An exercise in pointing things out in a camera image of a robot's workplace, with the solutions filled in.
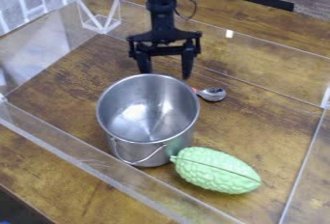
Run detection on stainless steel pot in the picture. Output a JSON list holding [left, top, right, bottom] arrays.
[[94, 73, 200, 167]]

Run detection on orange handled metal spoon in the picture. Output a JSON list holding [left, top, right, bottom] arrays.
[[193, 87, 227, 101]]

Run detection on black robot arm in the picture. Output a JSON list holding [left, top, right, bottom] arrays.
[[127, 0, 201, 79]]

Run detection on clear acrylic enclosure wall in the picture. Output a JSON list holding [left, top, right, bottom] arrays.
[[0, 0, 330, 224]]

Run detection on green bitter melon toy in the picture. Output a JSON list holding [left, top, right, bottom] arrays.
[[169, 147, 261, 194]]

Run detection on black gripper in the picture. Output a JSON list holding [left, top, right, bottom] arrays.
[[127, 3, 201, 79]]

